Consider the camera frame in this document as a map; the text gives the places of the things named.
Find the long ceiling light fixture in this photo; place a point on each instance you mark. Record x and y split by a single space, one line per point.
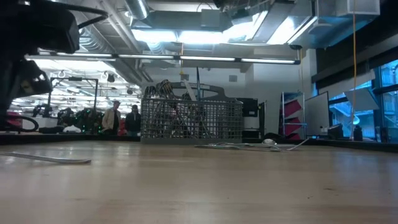
205 58

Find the round silver air duct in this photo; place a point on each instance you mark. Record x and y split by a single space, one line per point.
138 9

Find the whiteboard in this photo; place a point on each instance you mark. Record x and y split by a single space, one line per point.
317 115

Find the white bag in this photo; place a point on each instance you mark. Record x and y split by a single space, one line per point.
72 129

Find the grey mesh silverware basket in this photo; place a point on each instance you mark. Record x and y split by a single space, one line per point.
217 124

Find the black cabinet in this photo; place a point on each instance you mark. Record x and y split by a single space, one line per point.
252 107

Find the person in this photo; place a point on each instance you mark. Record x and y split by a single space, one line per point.
133 121
111 119

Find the shelf rack with red bins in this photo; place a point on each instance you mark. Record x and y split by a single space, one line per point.
292 109

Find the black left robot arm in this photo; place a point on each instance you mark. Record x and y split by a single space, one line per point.
7 84

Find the black metal frame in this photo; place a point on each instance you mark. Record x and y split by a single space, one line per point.
95 99

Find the black bottle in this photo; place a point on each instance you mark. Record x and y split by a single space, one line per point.
358 133

